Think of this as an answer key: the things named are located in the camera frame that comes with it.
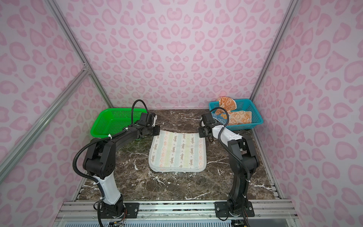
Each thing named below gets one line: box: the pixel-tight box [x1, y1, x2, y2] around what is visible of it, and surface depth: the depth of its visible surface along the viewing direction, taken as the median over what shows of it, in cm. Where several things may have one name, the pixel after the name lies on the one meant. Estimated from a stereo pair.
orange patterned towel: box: [215, 96, 253, 126], surface depth 113 cm
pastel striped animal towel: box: [148, 130, 208, 173], surface depth 95 cm
